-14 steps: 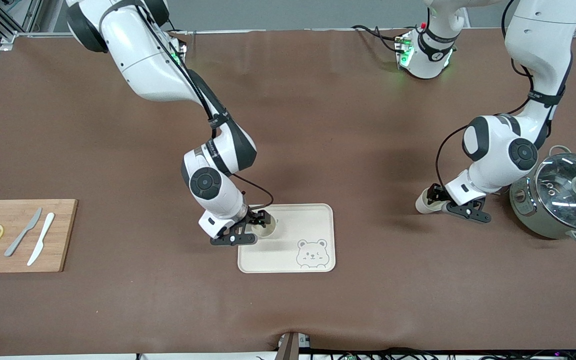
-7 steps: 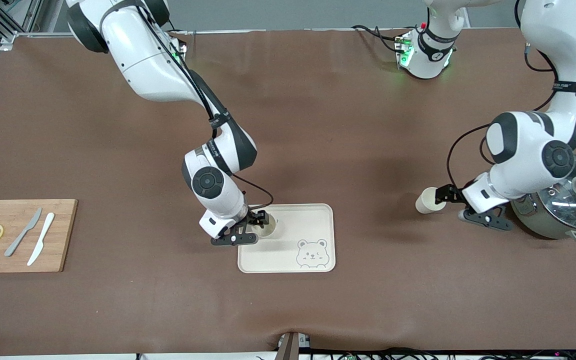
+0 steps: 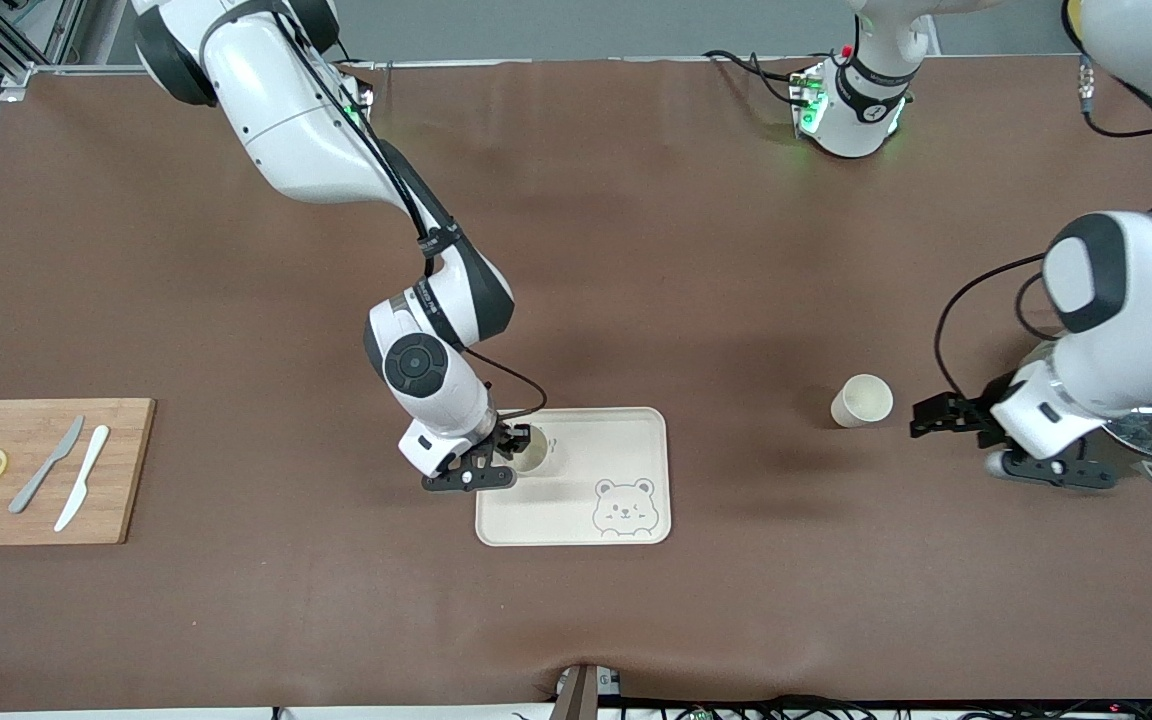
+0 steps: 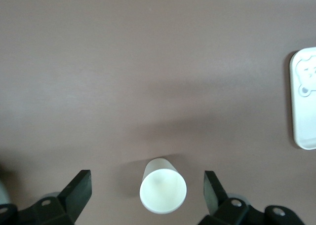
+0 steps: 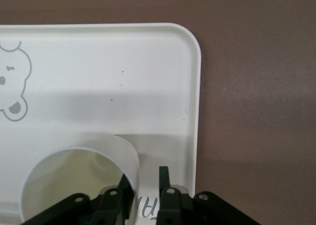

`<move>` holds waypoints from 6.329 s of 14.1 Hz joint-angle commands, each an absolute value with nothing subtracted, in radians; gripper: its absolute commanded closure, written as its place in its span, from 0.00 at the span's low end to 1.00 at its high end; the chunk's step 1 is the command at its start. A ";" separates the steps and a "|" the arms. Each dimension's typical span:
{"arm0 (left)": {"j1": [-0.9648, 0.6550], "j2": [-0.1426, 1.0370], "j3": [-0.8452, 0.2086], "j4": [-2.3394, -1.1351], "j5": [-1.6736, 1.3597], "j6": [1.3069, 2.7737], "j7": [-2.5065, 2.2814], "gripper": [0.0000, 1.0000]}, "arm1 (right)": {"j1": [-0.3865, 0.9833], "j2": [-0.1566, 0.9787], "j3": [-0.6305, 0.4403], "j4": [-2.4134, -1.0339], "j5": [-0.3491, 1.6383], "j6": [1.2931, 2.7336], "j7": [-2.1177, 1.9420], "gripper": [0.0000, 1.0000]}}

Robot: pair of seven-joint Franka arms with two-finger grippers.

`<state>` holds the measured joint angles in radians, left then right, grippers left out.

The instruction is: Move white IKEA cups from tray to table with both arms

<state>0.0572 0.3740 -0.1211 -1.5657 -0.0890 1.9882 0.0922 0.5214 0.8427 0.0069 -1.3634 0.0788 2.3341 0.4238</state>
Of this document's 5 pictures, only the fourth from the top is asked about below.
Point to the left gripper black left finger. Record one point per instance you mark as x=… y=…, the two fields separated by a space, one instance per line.
x=74 y=195

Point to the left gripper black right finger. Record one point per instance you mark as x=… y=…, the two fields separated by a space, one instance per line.
x=212 y=198

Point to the white IKEA cup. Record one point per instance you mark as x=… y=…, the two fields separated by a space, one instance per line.
x=163 y=190

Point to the brown table cover sheet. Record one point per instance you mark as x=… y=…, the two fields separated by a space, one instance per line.
x=123 y=62

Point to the cream tray with bear print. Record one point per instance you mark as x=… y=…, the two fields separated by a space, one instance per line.
x=304 y=111

